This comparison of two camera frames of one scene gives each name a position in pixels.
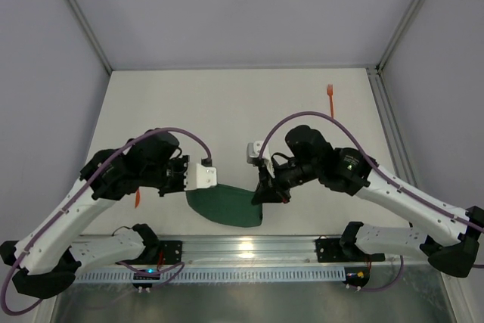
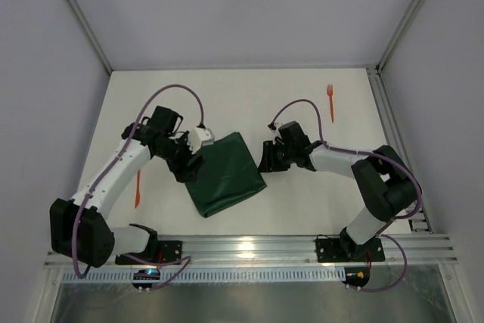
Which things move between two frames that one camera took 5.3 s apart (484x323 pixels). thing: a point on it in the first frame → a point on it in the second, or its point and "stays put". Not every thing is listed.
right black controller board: [357, 275] stays put
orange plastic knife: [137, 198] stays put
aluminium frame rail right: [397, 145] stays put
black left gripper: [174, 178] → [187, 164]
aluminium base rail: [268, 251] stays put
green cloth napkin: [227, 205] → [228, 174]
